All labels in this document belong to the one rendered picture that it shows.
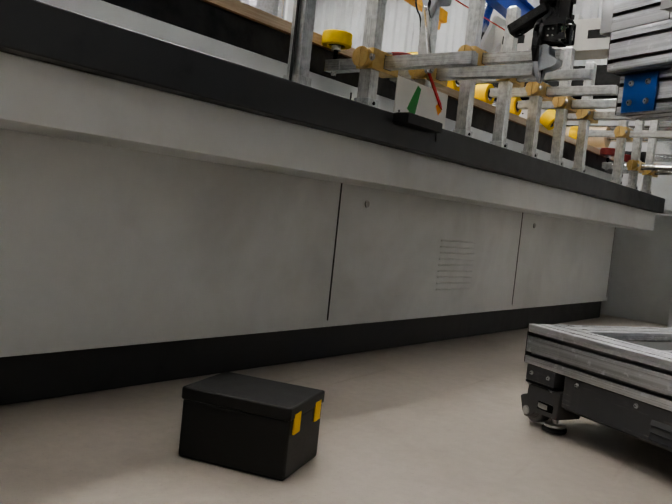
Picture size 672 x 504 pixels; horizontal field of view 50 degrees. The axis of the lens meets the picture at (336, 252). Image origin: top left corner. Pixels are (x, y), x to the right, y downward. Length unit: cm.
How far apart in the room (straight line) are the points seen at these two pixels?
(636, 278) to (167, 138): 353
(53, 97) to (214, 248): 64
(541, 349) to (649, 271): 287
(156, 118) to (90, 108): 13
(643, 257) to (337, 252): 271
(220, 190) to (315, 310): 51
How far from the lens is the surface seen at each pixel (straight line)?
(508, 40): 251
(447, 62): 176
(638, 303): 453
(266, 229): 186
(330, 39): 195
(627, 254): 454
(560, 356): 164
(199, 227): 171
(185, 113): 141
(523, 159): 255
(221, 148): 147
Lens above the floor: 43
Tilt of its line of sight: 3 degrees down
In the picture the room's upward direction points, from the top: 6 degrees clockwise
